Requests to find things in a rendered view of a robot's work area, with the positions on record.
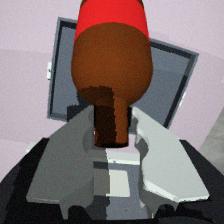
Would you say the brown bottle with red label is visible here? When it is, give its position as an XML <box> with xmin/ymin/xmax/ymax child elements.
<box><xmin>71</xmin><ymin>0</ymin><xmax>153</xmax><ymax>148</ymax></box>

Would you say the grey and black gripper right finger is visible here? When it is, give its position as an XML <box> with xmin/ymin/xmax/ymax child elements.
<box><xmin>128</xmin><ymin>106</ymin><xmax>224</xmax><ymax>224</ymax></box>

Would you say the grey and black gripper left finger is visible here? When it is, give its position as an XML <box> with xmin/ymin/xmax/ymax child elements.
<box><xmin>0</xmin><ymin>105</ymin><xmax>96</xmax><ymax>224</ymax></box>

